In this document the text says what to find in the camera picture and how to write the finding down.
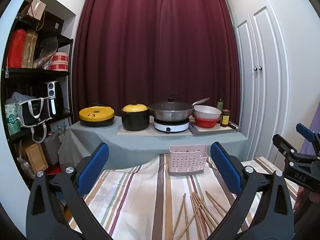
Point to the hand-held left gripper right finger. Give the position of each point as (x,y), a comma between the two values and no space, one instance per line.
(225,170)

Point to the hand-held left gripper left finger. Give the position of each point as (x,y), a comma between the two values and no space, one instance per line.
(93,170)

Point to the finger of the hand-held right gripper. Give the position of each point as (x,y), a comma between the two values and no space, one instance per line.
(282,142)
(306,131)

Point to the white plastic slotted basket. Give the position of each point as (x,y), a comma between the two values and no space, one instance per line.
(187,162)

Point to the bunch of wooden chopsticks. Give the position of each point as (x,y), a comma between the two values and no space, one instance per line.
(195,201)

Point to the person's right hand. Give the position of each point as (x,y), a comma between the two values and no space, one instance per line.
(303,198)

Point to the red shiny bag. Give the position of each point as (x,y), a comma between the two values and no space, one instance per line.
(53,171)

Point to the grey tray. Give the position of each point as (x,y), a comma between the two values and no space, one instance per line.
(212,130)

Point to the grey fabric bag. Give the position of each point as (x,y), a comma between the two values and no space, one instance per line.
(51,147)

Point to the sauce jar with yellow label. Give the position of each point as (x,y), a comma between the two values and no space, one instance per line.
(225,120)

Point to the red basin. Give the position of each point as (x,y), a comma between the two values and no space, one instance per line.
(207,123)

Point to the white wardrobe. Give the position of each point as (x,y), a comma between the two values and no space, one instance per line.
(265,92)

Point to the white printed bag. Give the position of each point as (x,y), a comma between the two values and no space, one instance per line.
(60,125)

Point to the yellow electric griddle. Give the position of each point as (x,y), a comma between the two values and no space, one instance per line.
(96,112)

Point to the wooden box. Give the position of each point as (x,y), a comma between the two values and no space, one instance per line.
(37,157)

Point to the white basin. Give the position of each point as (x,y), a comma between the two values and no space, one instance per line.
(207,111)

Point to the black cooking pot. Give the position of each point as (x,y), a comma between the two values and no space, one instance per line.
(135,121)

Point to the green oil bottle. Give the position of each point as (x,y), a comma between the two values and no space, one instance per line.
(219,103)

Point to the clear plastic bag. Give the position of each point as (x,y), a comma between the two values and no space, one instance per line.
(26,167)

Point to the white induction cooker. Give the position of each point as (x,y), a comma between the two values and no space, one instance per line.
(170,127)

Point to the yellow pot lid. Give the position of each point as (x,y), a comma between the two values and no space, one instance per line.
(135,107)

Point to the steel wok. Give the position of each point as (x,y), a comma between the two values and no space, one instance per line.
(170,115)

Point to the black air fryer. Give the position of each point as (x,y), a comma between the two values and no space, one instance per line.
(58,97)

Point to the black tote bag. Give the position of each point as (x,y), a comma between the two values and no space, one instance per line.
(32,112)

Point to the dark glass wok lid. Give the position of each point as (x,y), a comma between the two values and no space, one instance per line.
(170,105)

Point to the green white packet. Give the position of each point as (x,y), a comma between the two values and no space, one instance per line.
(11,120)

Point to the grey plastic bag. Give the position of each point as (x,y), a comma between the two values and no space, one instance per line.
(18,97)

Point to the black shelf rack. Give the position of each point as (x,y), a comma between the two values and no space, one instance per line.
(37,72)

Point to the red striped round box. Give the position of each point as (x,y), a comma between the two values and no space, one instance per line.
(59,61)

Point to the dark red curtain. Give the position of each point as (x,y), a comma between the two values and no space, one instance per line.
(155,55)

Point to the dark plastic bag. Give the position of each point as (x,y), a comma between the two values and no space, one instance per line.
(48,45)

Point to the gold bag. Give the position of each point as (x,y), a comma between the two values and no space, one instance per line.
(29,50)

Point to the dark brown paper bag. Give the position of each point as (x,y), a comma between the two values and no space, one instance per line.
(51,22)

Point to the pink paper bag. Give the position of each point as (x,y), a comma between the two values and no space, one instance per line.
(36,8)

